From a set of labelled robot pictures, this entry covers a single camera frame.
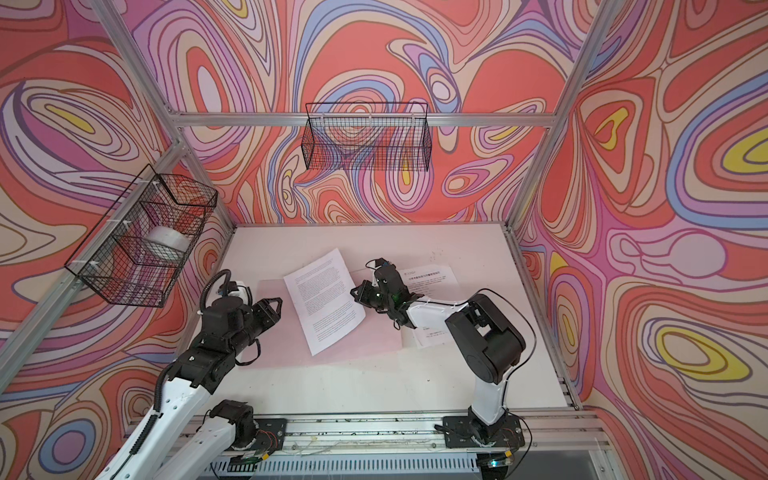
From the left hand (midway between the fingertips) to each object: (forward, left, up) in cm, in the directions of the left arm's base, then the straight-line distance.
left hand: (281, 301), depth 77 cm
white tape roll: (+8, +26, +14) cm, 31 cm away
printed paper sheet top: (+8, -8, -13) cm, 17 cm away
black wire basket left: (+6, +31, +16) cm, 35 cm away
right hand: (+7, -17, -10) cm, 21 cm away
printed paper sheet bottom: (+17, -45, -19) cm, 52 cm away
